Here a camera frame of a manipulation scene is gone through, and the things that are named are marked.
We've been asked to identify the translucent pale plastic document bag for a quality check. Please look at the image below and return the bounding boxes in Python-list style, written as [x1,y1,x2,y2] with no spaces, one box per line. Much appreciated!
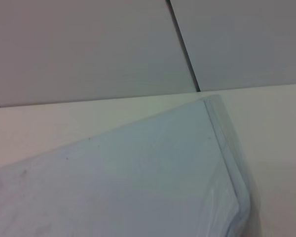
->
[0,94,253,237]

